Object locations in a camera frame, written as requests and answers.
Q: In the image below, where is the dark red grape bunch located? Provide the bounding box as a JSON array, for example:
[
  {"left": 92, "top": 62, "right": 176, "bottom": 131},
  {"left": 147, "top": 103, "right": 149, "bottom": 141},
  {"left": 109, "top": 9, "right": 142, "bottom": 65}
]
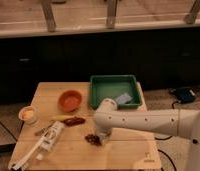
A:
[{"left": 85, "top": 134, "right": 101, "bottom": 146}]

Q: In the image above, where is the grey blue sponge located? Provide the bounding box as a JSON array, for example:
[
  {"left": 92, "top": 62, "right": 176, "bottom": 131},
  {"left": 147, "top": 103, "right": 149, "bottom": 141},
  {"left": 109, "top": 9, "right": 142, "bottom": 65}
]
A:
[{"left": 115, "top": 93, "right": 132, "bottom": 104}]

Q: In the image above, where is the green plastic tray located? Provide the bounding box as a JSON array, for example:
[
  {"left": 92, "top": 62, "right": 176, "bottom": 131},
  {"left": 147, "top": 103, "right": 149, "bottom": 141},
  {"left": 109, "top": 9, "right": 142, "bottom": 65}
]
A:
[{"left": 89, "top": 75, "right": 142, "bottom": 109}]

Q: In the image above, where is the wooden rail post middle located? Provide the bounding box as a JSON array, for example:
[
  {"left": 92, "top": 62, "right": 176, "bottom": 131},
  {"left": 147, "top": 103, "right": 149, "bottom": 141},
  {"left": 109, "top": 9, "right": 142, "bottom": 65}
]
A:
[{"left": 106, "top": 0, "right": 117, "bottom": 29}]

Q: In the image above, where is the orange red bowl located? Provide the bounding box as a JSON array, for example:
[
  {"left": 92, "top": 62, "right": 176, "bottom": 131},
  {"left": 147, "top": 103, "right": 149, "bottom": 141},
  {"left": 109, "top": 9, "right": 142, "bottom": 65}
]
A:
[{"left": 58, "top": 90, "right": 82, "bottom": 112}]

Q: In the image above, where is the white tube bottle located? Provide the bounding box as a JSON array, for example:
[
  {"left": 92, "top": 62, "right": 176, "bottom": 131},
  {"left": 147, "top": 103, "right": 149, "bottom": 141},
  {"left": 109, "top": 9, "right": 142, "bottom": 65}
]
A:
[{"left": 36, "top": 121, "right": 64, "bottom": 161}]

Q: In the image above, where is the black power adapter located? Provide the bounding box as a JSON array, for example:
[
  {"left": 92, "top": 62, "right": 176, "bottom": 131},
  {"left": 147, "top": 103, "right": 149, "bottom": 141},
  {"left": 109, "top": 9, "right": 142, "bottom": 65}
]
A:
[{"left": 170, "top": 87, "right": 196, "bottom": 104}]

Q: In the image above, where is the wooden rail post right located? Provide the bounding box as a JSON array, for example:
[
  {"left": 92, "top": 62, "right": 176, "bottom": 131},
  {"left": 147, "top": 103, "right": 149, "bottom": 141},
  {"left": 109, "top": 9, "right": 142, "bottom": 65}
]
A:
[{"left": 184, "top": 0, "right": 200, "bottom": 24}]

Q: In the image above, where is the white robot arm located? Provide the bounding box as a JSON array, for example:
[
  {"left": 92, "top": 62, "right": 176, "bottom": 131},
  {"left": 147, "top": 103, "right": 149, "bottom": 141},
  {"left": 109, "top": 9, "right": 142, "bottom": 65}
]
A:
[{"left": 93, "top": 98, "right": 200, "bottom": 171}]

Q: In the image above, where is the wooden rail post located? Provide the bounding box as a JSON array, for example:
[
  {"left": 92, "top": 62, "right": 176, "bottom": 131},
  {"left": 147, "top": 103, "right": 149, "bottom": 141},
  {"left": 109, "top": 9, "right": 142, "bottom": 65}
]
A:
[
  {"left": 184, "top": 0, "right": 200, "bottom": 24},
  {"left": 106, "top": 0, "right": 117, "bottom": 29}
]

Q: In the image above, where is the black cable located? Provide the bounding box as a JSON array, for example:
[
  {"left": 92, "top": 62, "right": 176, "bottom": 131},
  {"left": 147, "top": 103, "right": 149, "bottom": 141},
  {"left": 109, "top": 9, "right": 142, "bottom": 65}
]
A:
[{"left": 154, "top": 99, "right": 181, "bottom": 171}]

